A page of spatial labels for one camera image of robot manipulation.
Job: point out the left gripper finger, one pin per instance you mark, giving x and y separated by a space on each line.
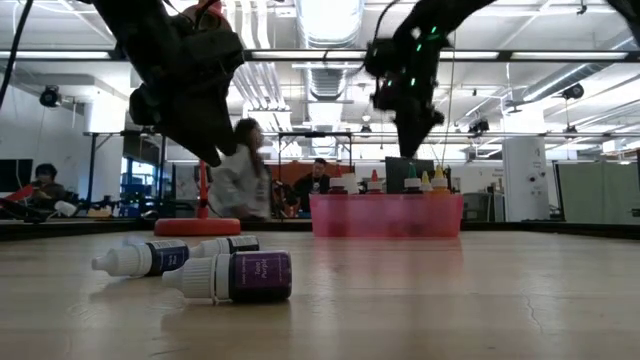
200 142
225 130

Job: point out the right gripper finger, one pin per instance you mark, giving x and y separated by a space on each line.
422 127
406 132

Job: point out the large red dye bottle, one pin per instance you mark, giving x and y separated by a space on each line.
337 185

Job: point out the small black dye bottle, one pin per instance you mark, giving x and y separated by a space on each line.
240 244

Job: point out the small dark blue dye bottle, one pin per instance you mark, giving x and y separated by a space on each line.
165 257

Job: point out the small purple dye bottle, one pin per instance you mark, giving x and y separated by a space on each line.
260 277

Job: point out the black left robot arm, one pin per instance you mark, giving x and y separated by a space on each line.
135 25

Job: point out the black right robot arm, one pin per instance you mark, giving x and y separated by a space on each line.
450 15

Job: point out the black computer monitor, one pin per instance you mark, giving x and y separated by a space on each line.
395 172

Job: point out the black ceiling spotlight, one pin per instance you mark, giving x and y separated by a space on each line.
50 96
479 126
573 91

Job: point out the person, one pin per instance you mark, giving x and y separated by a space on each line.
47 190
315 185
240 185

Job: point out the white lampshade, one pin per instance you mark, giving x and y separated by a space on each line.
351 182

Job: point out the red desk lamp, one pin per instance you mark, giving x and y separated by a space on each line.
197 227

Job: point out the pink plastic bin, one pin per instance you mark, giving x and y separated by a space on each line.
385 217

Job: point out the white building pillar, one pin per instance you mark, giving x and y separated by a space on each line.
525 180

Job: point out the long black overhead bar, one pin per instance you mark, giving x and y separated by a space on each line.
550 55

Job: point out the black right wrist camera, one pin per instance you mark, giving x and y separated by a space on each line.
381 57

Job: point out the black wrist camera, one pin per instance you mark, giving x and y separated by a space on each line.
381 57
145 105

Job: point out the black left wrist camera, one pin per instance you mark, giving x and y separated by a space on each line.
145 105

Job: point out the orange partition wall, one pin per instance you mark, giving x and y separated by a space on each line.
290 170

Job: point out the silver ventilation duct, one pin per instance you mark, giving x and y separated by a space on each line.
325 85

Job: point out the black background workstation frame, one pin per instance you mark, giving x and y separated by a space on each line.
91 170

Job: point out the green partition wall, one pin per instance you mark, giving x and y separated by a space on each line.
595 195

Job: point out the black wall screen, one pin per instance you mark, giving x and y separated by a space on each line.
15 175

